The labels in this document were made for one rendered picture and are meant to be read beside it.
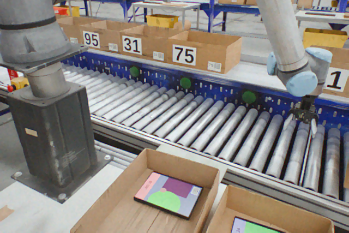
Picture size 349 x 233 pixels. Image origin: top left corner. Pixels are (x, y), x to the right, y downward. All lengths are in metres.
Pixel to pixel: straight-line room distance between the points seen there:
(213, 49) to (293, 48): 0.75
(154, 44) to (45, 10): 1.01
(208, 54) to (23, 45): 1.03
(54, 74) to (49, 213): 0.43
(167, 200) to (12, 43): 0.63
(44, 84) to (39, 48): 0.13
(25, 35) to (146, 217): 0.62
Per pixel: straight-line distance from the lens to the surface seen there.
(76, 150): 0.98
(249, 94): 1.47
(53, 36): 0.84
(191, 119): 1.35
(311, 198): 1.05
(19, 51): 0.83
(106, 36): 1.99
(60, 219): 0.94
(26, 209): 1.01
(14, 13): 0.82
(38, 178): 1.09
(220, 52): 1.54
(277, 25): 0.83
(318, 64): 1.08
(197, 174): 0.94
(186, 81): 1.59
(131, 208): 0.90
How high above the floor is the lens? 1.43
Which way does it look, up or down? 26 degrees down
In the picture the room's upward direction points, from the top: straight up
